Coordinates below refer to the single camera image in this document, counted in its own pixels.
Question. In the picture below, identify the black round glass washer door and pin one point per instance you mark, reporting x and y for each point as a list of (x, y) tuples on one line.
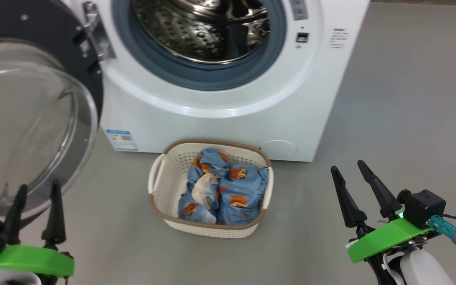
[(34, 23)]

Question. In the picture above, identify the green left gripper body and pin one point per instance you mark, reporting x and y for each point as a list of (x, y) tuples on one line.
[(30, 259)]

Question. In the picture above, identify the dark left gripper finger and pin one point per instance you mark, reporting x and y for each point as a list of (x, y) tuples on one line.
[(15, 221), (56, 221)]

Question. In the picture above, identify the round white filter cover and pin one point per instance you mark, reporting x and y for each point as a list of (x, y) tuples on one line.
[(279, 148)]

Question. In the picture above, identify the metal door hinge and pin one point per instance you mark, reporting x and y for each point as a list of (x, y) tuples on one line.
[(97, 35)]

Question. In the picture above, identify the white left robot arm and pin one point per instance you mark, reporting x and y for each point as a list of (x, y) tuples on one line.
[(10, 279)]

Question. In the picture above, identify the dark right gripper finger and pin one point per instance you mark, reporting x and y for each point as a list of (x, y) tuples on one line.
[(384, 200), (350, 209)]

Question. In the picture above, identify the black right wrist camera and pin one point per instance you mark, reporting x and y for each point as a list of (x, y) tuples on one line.
[(424, 208)]

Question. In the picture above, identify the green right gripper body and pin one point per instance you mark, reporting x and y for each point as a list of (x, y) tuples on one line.
[(382, 239)]

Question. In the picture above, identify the small printed text sticker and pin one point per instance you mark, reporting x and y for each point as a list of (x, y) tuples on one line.
[(338, 38)]

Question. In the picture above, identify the blue bear print garment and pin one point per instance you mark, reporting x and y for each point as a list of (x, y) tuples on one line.
[(244, 186)]

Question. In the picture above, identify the blue garment with white lining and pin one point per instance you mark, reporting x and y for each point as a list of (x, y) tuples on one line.
[(196, 209)]

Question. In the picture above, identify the cream laundry basket brown rim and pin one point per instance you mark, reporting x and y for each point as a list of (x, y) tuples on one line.
[(164, 178)]

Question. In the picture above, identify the white front-load washing machine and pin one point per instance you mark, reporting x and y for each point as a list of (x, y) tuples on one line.
[(212, 130)]

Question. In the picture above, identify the blue energy label sticker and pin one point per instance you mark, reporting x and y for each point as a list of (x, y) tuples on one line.
[(122, 140)]

